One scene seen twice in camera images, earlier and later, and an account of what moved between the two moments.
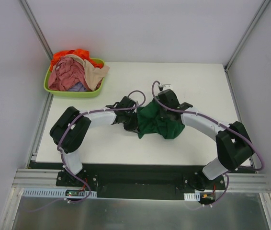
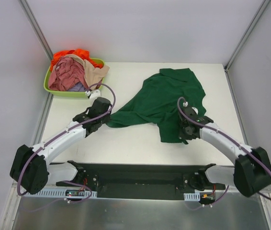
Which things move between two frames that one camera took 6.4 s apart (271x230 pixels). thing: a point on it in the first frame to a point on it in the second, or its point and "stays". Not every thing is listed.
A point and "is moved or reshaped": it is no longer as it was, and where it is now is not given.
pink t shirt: (67, 72) stays
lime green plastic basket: (96, 92) stays
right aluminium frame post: (234, 53) stays
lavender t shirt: (77, 86) stays
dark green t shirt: (148, 122) is moved or reshaped
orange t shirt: (81, 53) stays
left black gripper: (130, 123) to (104, 116)
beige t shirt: (93, 75) stays
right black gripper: (163, 115) to (183, 135)
